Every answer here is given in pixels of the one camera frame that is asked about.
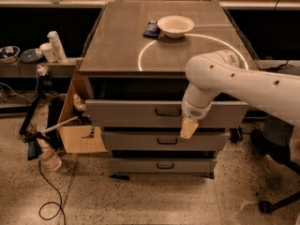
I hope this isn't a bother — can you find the white paper bowl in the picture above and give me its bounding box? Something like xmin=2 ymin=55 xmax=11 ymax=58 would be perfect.
xmin=157 ymin=15 xmax=194 ymax=38

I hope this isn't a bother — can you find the grey middle drawer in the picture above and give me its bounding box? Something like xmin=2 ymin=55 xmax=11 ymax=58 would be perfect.
xmin=103 ymin=128 xmax=229 ymax=151

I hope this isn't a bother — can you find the plastic bottle on floor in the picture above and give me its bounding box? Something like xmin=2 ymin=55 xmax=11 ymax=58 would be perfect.
xmin=37 ymin=124 xmax=62 ymax=172

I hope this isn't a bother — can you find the cardboard box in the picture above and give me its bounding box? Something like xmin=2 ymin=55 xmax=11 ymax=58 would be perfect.
xmin=58 ymin=59 xmax=107 ymax=154

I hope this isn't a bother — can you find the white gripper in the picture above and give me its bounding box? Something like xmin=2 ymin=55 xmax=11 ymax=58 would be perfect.
xmin=180 ymin=97 xmax=211 ymax=139

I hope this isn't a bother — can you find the white cylindrical canister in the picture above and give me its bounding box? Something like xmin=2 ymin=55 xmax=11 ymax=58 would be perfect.
xmin=47 ymin=31 xmax=68 ymax=64

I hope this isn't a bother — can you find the grey top drawer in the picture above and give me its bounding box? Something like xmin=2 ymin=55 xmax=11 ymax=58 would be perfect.
xmin=86 ymin=99 xmax=248 ymax=128

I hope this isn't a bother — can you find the dark blue snack packet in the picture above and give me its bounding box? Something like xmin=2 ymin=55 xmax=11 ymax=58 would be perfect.
xmin=143 ymin=22 xmax=160 ymax=38

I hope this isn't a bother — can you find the black office chair base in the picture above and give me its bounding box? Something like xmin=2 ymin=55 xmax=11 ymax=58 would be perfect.
xmin=249 ymin=128 xmax=300 ymax=215

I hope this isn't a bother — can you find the grey drawer cabinet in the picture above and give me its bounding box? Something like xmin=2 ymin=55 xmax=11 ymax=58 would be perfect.
xmin=79 ymin=1 xmax=256 ymax=164

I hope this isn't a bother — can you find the grey drawer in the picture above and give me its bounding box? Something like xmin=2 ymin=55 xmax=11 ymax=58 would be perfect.
xmin=111 ymin=158 xmax=217 ymax=174
xmin=103 ymin=128 xmax=229 ymax=151
xmin=86 ymin=99 xmax=248 ymax=128

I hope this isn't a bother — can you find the grey bottom drawer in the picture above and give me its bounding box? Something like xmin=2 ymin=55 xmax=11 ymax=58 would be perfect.
xmin=111 ymin=158 xmax=217 ymax=174

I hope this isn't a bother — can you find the white paper cup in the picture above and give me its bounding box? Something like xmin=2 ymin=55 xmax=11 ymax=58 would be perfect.
xmin=39 ymin=43 xmax=56 ymax=63

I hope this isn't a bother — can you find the grabber tool with handle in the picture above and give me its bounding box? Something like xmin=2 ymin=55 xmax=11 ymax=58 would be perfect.
xmin=22 ymin=112 xmax=89 ymax=143

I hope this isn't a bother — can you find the blue plate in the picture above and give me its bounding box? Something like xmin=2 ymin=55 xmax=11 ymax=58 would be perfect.
xmin=20 ymin=48 xmax=44 ymax=63

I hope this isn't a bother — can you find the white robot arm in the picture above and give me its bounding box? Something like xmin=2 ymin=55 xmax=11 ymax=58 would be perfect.
xmin=180 ymin=50 xmax=300 ymax=139

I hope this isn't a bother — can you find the black power cable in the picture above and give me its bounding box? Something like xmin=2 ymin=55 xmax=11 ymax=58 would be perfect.
xmin=37 ymin=160 xmax=68 ymax=225

